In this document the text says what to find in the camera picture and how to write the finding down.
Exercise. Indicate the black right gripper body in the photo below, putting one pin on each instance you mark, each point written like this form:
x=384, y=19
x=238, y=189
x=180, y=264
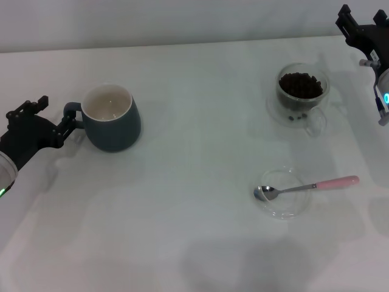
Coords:
x=372, y=39

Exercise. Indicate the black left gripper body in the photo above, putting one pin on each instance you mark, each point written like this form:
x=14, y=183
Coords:
x=27, y=134

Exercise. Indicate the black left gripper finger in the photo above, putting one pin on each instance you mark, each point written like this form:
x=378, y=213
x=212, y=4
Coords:
x=28, y=106
x=65, y=127

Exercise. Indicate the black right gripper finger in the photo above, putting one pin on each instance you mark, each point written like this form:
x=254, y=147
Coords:
x=346, y=21
x=383, y=19

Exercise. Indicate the dark teal ceramic mug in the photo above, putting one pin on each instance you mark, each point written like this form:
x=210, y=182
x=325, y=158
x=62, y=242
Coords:
x=115, y=134

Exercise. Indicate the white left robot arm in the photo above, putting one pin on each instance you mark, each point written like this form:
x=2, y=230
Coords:
x=4, y=173

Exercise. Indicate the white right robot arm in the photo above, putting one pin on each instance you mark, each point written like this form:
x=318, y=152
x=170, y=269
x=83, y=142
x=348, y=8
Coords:
x=386, y=88

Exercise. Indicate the coffee bean heap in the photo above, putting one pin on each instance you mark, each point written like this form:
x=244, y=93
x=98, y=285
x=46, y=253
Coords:
x=301, y=86

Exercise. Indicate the loose coffee beans trio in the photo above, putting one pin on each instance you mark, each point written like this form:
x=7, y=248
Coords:
x=299, y=117

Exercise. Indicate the clear glass saucer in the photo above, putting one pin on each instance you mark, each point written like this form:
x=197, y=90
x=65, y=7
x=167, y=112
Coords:
x=273, y=111

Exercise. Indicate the clear glass dish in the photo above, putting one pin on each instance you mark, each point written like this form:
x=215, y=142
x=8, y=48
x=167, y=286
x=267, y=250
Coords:
x=288, y=208

